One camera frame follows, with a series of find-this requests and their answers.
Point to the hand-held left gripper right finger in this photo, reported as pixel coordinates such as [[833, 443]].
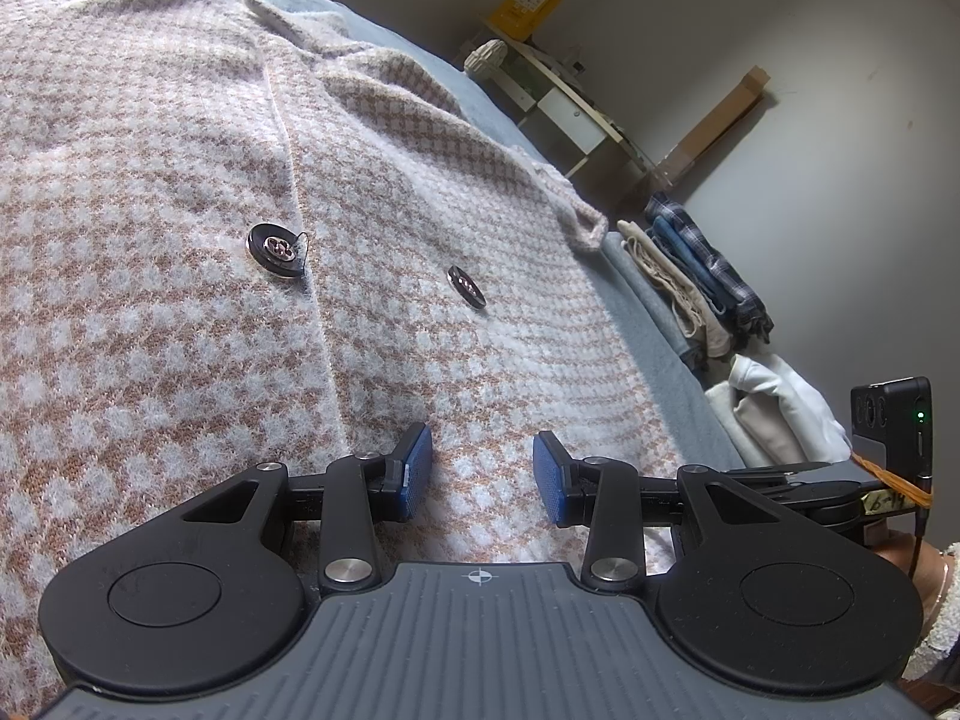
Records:
[[551, 476]]

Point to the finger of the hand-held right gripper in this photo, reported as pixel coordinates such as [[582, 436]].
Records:
[[780, 474]]

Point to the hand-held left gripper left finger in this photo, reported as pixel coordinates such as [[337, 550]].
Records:
[[416, 472]]

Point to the beige houndstooth knit cardigan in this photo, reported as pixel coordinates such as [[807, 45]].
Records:
[[187, 240]]

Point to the person's right forearm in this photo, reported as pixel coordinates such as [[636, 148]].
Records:
[[946, 630]]

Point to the stack of folded clothes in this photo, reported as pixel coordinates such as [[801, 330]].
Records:
[[720, 270]]

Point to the person's right hand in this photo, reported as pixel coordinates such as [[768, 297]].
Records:
[[892, 551]]

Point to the folded white garment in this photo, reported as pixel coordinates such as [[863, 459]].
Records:
[[780, 412]]

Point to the folded grey cloth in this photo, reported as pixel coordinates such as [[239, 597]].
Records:
[[637, 292]]

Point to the folded blue jeans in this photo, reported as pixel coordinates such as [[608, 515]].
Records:
[[690, 270]]

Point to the folded beige cloth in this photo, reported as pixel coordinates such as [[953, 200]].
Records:
[[667, 277]]

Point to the long cardboard box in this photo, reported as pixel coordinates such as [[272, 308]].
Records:
[[712, 124]]

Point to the white and green desk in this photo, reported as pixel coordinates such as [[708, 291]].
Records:
[[570, 120]]

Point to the yellow box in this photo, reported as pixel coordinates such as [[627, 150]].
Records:
[[525, 7]]

